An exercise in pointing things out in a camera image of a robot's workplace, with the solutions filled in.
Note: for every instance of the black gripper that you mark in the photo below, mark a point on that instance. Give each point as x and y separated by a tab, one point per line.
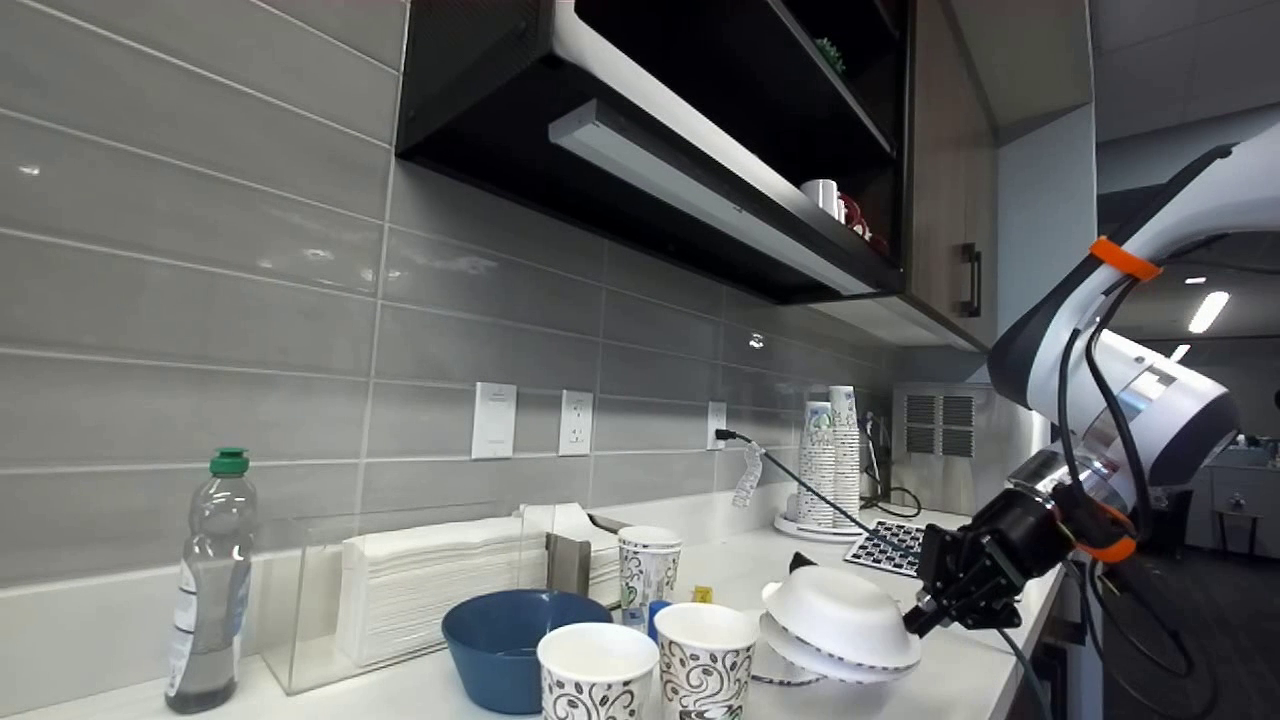
1005	553

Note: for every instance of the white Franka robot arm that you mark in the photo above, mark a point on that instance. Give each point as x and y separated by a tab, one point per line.
1144	402

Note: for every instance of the white paper cup stack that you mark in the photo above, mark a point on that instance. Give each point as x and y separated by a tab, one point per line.
847	455

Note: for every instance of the patterned paper cup stack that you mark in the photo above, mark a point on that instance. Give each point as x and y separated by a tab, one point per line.
818	455

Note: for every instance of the white napkin stack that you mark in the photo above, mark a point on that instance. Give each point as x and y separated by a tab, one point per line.
442	587

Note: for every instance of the checkerboard calibration board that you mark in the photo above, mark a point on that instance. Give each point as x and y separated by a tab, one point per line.
895	547

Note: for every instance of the black rounded small object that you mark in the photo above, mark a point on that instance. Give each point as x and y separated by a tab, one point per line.
801	562

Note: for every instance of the white paned window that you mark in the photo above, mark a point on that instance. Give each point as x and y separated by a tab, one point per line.
940	426

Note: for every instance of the small translucent white object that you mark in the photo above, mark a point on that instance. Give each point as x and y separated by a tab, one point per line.
750	477

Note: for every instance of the small yellow object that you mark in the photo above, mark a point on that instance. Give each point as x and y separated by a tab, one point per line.
700	595

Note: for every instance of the small blue object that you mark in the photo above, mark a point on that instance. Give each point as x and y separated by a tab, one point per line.
657	618

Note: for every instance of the red item on shelf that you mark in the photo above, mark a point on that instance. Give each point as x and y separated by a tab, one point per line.
864	224

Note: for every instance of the metal napkin holder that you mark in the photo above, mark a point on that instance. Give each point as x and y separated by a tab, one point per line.
564	562

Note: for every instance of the ceiling light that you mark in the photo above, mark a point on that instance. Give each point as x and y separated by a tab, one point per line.
1211	313

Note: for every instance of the white mug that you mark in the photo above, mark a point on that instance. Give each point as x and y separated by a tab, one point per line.
824	199

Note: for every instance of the blue bowl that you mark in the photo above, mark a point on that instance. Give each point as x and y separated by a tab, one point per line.
501	652

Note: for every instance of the green item on shelf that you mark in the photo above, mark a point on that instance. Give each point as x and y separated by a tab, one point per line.
831	54

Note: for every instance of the clear acrylic box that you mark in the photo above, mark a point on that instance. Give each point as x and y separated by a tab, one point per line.
314	614

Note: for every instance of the black upper cabinet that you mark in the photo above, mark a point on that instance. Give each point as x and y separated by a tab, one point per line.
493	83

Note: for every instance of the clear bottle with green cap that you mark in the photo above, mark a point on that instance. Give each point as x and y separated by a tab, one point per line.
211	587

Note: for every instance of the white wall outlet with plug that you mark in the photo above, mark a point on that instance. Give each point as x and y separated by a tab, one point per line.
718	419

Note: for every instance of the wooden wall cabinet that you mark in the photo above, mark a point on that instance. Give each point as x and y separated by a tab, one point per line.
944	160

